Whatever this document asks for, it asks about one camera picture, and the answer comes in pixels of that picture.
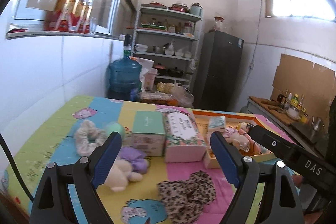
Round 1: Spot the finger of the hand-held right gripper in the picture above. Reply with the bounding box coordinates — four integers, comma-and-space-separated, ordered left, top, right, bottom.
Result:
248, 125, 298, 159

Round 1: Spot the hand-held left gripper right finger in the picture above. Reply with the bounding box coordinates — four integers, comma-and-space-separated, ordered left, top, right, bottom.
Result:
210, 131, 305, 224

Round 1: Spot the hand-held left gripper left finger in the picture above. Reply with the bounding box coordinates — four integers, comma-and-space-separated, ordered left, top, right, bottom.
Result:
31, 131, 122, 224

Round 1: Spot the cream plush toy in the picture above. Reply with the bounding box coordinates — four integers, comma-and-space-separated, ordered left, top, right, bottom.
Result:
104, 160, 143, 192

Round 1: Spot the pink plush doll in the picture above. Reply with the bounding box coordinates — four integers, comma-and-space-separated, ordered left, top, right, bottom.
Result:
223, 126, 253, 154

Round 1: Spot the purple scrunchie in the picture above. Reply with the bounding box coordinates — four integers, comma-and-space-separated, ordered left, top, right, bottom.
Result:
118, 146, 151, 175

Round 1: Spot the black yellow soft toy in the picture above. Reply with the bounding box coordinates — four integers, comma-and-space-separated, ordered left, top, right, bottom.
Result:
239, 122, 255, 136

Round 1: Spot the green fluffy ball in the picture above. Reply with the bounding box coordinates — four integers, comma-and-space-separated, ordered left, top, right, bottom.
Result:
104, 121, 127, 139

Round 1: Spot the white fuzzy scrunchie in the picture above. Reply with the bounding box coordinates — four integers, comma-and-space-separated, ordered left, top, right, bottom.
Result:
74, 120, 109, 157

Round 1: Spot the small blue white tissue packet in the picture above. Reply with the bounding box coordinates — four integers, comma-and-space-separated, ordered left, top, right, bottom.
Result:
208, 115, 227, 133

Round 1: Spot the orange rimmed cardboard box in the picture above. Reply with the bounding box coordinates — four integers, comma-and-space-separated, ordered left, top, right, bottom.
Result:
192, 109, 277, 169

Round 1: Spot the leopard print scrunchie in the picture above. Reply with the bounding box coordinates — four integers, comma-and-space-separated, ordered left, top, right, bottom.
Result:
157, 171, 217, 223

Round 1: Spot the grey kitchen counter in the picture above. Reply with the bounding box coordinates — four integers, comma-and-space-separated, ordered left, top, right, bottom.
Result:
247, 95, 330, 151

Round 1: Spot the wooden cutting board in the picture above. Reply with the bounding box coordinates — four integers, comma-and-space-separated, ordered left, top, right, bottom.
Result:
249, 96, 292, 126

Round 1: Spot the white enamel bowl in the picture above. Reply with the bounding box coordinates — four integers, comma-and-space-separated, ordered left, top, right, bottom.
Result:
287, 106, 302, 120

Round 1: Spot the steel kettle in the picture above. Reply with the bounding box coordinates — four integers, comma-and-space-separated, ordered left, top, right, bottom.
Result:
311, 116, 324, 133

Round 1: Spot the floral tissue box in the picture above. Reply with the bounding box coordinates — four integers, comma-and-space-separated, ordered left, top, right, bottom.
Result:
161, 111, 207, 163

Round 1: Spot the group of condiment bottles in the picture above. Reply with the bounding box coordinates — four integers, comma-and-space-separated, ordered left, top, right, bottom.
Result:
277, 89, 309, 124

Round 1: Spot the green and white carton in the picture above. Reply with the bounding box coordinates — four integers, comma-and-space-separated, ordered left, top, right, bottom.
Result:
131, 110, 166, 157

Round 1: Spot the colourful striped cartoon blanket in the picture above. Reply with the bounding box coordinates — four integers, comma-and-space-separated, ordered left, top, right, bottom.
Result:
0, 94, 302, 224

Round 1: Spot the brown cardboard sheet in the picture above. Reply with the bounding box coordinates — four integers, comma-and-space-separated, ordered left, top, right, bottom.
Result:
270, 53, 336, 120

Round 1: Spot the clear plastic bag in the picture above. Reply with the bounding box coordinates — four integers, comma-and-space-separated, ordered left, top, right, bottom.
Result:
171, 84, 195, 108

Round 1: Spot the flat printed package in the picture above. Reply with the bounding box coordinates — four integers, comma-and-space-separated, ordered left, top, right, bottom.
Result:
139, 91, 179, 106

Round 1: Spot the blue water jug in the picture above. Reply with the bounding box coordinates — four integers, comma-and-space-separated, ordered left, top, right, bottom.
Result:
106, 51, 143, 101

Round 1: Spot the dark grey fridge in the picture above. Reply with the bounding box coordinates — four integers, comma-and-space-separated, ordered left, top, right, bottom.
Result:
192, 30, 244, 112

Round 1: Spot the pink plastic container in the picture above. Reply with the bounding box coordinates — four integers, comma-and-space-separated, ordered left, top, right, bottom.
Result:
144, 68, 158, 91

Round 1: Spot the black cooking pot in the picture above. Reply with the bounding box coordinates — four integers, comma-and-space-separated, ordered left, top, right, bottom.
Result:
167, 69, 193, 78

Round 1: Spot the white sack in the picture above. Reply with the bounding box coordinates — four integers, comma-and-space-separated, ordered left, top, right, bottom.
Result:
136, 57, 154, 88

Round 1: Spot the row of white bowls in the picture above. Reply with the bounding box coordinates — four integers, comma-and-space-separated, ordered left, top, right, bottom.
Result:
164, 49, 192, 59

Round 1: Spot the black water pump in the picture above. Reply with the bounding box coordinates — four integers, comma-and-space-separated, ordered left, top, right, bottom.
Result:
123, 34, 133, 52

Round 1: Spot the glass jar red lid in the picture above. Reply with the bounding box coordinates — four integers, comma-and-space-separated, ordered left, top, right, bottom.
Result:
213, 17, 226, 32

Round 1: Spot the white metal shelf rack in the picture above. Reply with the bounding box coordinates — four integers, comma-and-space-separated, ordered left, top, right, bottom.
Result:
130, 4, 203, 109

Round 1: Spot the row of jars and bottles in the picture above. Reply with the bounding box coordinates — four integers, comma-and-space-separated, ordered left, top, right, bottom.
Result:
146, 18, 196, 34

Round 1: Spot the green tray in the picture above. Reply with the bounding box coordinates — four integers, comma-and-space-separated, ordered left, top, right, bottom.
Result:
141, 23, 167, 30

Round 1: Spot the amber drink bottle red label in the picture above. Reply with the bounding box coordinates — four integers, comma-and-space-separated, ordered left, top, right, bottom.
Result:
54, 0, 75, 32
84, 0, 93, 34
76, 0, 89, 33
68, 0, 82, 32

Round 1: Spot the pale green canister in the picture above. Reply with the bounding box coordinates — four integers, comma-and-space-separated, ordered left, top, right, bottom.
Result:
189, 3, 203, 17

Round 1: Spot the red pot stack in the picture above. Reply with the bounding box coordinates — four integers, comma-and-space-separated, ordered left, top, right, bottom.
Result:
171, 3, 190, 13

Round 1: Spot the black cable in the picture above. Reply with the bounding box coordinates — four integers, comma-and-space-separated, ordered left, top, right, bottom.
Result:
0, 132, 35, 201

